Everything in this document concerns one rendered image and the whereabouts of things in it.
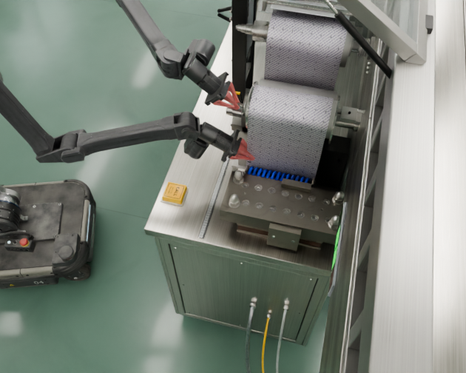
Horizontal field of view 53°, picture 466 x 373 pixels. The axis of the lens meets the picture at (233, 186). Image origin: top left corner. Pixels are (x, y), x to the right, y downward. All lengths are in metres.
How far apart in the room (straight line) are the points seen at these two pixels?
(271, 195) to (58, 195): 1.41
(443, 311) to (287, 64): 0.92
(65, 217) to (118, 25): 1.93
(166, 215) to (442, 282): 0.96
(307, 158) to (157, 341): 1.30
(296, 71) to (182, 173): 0.55
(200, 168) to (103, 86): 1.85
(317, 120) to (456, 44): 0.44
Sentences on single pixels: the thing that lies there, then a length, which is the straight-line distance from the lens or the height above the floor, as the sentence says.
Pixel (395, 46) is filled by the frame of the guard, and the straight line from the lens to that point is 1.02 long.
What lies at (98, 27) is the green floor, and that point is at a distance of 4.02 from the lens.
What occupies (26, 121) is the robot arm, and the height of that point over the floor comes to 1.27.
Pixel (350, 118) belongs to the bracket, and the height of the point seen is 1.29.
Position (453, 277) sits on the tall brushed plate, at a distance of 1.02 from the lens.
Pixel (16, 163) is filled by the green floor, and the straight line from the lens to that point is 3.19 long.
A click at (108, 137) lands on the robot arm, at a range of 1.51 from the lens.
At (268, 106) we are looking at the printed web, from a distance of 1.39.
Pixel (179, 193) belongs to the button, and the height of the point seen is 0.92.
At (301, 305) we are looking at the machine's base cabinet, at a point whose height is 0.56.
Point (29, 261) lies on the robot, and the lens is 2.48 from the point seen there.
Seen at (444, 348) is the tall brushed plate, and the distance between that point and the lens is 0.96.
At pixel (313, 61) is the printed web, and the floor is 1.31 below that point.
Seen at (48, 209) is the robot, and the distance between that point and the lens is 2.57.
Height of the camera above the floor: 2.29
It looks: 55 degrees down
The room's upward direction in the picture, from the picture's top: straight up
